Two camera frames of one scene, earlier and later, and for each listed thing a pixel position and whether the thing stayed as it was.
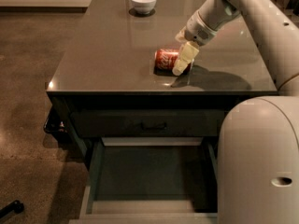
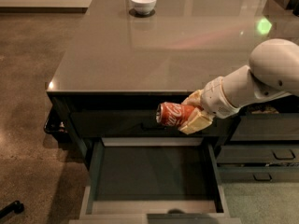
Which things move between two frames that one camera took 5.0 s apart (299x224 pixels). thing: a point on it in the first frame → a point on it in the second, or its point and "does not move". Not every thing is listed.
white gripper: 198,30 → 215,99
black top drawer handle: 152,128 does not move
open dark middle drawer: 150,180 does not move
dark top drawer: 148,123 does not move
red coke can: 164,61 → 169,114
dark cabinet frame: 94,115 does not move
